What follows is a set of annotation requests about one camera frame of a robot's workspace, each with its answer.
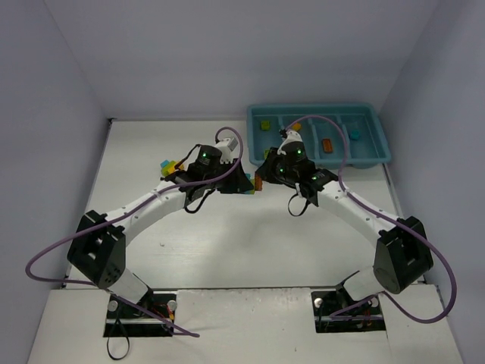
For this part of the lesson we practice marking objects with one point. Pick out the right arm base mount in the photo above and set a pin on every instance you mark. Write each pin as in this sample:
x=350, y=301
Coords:
x=335, y=312

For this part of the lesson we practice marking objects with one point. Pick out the teal divided plastic tray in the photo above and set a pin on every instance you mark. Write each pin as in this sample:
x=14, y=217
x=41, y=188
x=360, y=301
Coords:
x=329, y=131

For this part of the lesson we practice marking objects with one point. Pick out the lime green small lego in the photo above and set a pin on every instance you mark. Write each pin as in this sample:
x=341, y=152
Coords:
x=265, y=125

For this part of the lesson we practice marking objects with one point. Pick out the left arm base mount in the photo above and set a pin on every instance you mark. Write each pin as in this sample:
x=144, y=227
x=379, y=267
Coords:
x=124, y=320

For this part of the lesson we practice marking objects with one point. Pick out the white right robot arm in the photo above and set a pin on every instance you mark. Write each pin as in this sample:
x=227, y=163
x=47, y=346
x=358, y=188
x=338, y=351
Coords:
x=400, y=257

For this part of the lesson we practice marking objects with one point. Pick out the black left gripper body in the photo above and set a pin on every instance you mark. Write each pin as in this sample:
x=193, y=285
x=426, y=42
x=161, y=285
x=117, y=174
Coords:
x=233, y=176

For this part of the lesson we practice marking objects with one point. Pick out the lime green lego brick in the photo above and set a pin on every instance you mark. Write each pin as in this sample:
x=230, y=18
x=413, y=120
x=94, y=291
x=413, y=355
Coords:
x=165, y=172

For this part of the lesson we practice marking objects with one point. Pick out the brown lego brick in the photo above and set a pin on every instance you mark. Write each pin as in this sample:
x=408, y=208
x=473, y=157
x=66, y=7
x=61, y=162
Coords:
x=327, y=145

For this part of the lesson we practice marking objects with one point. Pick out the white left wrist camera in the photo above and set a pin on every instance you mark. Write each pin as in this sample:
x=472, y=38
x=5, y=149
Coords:
x=227, y=146

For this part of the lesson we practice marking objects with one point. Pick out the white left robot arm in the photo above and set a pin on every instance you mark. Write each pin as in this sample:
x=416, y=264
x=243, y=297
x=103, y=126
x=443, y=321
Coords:
x=99, y=251

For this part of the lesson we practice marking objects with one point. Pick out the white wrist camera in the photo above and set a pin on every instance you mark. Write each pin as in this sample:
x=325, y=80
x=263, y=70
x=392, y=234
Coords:
x=227, y=146
x=288, y=136

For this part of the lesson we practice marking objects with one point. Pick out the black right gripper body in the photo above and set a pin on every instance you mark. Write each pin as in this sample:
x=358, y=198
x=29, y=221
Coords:
x=270, y=171

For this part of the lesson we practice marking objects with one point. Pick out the brown lego plate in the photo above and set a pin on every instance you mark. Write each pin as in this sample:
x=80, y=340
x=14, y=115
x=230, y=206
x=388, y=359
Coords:
x=258, y=183

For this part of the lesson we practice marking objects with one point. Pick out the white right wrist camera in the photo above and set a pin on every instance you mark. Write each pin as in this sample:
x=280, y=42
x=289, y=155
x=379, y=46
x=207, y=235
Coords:
x=288, y=136

